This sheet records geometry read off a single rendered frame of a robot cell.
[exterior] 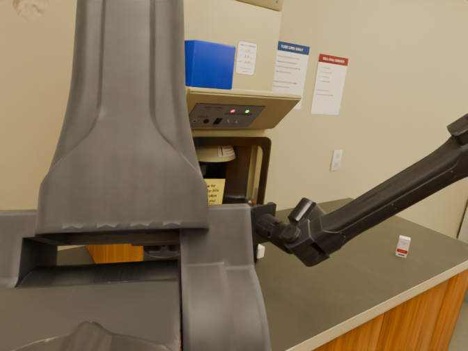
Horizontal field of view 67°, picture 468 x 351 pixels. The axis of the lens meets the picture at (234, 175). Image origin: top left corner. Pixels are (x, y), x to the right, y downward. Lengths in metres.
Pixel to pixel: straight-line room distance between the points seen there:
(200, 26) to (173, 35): 0.71
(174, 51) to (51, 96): 1.05
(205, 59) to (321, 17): 1.08
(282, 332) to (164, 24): 0.87
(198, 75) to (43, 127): 0.61
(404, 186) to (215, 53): 0.44
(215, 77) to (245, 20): 0.23
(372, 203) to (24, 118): 0.96
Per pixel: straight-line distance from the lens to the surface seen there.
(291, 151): 1.72
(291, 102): 0.91
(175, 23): 0.17
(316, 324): 1.03
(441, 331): 1.89
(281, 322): 1.00
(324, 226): 0.71
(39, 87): 1.20
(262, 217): 0.85
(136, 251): 0.83
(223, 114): 0.83
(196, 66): 0.74
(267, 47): 0.98
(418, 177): 0.68
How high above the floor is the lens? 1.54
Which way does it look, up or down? 16 degrees down
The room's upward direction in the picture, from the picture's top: 6 degrees clockwise
